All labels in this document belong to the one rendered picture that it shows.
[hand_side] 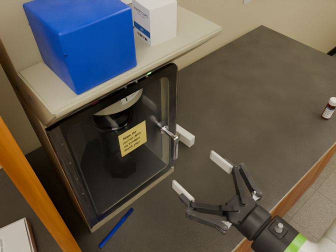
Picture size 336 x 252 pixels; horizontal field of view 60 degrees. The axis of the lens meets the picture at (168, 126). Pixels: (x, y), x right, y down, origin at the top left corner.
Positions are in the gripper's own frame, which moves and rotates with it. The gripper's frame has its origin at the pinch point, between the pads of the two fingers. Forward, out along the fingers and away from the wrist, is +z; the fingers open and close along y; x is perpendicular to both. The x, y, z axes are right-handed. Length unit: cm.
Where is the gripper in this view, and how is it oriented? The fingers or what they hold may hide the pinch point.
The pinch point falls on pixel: (195, 170)
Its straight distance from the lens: 74.9
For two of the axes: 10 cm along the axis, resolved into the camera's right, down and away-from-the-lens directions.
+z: -6.6, -5.5, 5.1
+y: -7.5, 4.9, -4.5
